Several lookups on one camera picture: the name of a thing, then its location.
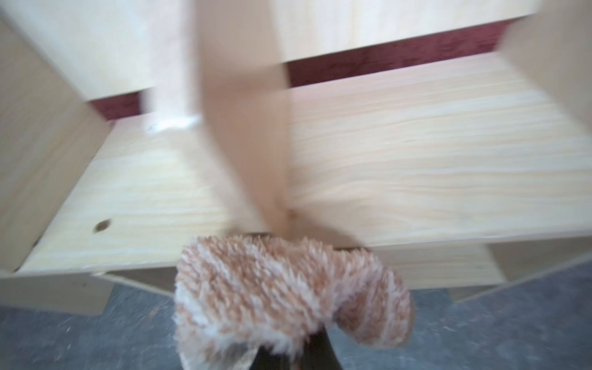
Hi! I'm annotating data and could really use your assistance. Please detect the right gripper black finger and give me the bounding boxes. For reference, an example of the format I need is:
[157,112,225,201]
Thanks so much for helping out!
[249,328,343,370]

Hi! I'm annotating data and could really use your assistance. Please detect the light wooden bookshelf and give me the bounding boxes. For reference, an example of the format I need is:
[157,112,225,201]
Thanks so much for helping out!
[1,1,591,315]

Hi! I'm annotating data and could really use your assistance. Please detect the fluffy beige pink cloth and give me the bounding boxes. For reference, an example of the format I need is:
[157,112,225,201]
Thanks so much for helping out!
[174,236,415,369]

